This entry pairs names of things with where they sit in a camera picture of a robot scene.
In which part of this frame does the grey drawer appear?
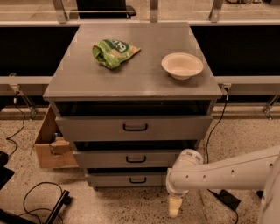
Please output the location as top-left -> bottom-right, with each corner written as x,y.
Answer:
56,115 -> 212,142
85,172 -> 166,188
73,150 -> 182,168

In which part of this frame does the grey middle drawer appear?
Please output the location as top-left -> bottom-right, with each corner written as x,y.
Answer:
73,150 -> 182,168

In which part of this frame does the black left wall cable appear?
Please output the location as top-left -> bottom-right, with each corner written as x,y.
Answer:
5,90 -> 26,158

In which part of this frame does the white paper bowl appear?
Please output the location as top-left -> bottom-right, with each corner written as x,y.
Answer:
161,52 -> 204,81

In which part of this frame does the black power adapter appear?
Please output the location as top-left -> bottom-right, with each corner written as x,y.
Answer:
218,189 -> 241,211

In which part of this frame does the metal railing frame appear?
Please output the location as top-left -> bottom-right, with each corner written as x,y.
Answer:
0,0 -> 280,121

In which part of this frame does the grey top drawer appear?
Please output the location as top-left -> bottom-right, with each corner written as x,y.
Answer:
56,115 -> 212,142

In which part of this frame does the black object left edge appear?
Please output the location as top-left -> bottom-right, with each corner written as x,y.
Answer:
0,151 -> 14,190

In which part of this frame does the black right power cable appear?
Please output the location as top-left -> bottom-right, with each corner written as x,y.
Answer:
202,86 -> 240,224

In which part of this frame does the grey bottom drawer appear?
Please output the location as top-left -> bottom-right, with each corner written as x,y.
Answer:
85,172 -> 166,188

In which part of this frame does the black stand leg right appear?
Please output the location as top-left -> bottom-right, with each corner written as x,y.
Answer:
256,191 -> 263,198

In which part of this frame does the black floor cable loop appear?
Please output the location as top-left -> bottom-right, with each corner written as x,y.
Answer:
17,181 -> 65,224

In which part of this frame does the black stand leg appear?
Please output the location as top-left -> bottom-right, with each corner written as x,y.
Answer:
45,190 -> 72,224
256,191 -> 263,198

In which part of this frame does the black stand leg left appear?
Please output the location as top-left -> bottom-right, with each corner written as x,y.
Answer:
45,190 -> 72,224

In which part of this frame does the green chip bag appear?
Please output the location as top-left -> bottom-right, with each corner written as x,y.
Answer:
92,39 -> 141,69

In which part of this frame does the grey drawer cabinet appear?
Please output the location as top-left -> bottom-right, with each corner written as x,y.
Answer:
44,22 -> 221,175

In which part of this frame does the brown cardboard box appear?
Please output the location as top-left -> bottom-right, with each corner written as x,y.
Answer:
34,107 -> 78,168

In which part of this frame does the black office chair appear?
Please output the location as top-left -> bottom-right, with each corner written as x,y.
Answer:
69,0 -> 137,19

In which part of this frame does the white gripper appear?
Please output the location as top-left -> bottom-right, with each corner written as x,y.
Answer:
165,149 -> 204,218

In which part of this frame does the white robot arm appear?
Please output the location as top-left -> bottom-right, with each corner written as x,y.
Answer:
165,145 -> 280,224

